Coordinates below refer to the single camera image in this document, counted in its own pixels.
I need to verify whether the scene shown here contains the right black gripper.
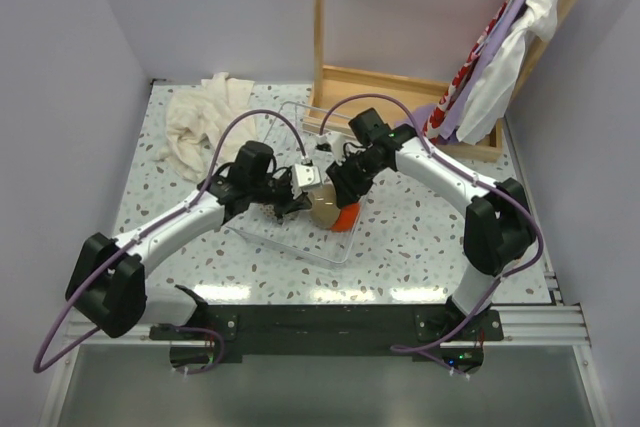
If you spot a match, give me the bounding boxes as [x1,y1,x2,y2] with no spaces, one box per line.
[327,151,387,209]

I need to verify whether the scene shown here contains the white wire dish rack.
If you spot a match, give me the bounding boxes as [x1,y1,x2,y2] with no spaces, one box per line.
[227,101,368,268]

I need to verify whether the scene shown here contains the orange bowl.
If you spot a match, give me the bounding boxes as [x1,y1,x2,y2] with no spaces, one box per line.
[330,203,360,233]

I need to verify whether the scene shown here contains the black glossy bowl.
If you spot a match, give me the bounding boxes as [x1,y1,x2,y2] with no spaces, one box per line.
[308,183,341,230]

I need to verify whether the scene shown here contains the brown patterned bowl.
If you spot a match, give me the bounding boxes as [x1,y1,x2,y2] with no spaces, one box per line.
[257,204,282,222]

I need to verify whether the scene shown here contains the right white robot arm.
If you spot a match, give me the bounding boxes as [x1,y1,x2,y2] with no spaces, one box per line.
[317,108,536,340]

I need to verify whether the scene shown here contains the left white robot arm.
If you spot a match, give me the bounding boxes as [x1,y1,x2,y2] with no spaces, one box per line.
[65,141,321,339]

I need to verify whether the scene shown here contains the lilac cloth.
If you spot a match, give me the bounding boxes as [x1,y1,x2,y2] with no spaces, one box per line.
[407,0,541,144]

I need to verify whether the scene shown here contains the red white patterned cloth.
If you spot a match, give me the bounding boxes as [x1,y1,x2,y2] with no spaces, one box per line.
[422,0,536,141]

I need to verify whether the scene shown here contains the cream crumpled cloth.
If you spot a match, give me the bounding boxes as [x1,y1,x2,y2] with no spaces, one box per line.
[157,72,254,183]

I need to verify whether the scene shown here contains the white hanging cloth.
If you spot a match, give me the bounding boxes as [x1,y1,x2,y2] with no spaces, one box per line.
[456,0,557,144]

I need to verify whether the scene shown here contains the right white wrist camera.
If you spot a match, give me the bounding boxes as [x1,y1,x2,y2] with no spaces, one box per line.
[315,131,346,154]

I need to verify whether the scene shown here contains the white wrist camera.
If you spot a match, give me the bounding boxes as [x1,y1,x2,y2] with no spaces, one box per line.
[315,131,346,154]
[291,163,323,196]

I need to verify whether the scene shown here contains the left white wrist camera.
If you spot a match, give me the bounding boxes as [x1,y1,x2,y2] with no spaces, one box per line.
[291,163,323,196]

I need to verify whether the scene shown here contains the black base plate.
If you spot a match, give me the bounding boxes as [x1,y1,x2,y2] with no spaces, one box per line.
[148,304,502,376]

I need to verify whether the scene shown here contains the aluminium rail frame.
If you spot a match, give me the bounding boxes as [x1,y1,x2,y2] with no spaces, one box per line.
[40,274,611,426]

